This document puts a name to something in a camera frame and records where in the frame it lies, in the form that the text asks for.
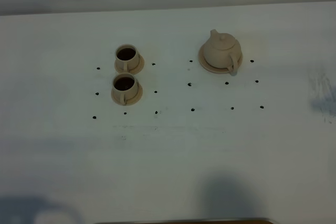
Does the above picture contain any far beige cup saucer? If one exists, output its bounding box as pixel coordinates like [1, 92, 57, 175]
[114, 55, 144, 74]

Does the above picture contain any near beige cup saucer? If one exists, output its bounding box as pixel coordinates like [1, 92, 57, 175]
[111, 83, 143, 106]

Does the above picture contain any beige cup saucer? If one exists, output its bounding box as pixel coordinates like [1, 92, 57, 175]
[114, 55, 144, 74]
[111, 83, 143, 106]

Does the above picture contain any near beige teacup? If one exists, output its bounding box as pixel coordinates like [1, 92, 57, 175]
[111, 73, 139, 105]

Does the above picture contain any far beige teacup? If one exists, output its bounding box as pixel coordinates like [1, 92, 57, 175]
[115, 44, 140, 72]

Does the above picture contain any beige teacup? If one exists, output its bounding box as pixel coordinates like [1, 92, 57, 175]
[115, 44, 140, 72]
[111, 73, 139, 105]

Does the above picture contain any beige teapot saucer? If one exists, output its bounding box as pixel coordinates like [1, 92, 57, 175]
[198, 45, 243, 75]

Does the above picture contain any beige ceramic teapot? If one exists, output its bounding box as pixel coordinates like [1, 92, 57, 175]
[203, 29, 243, 75]

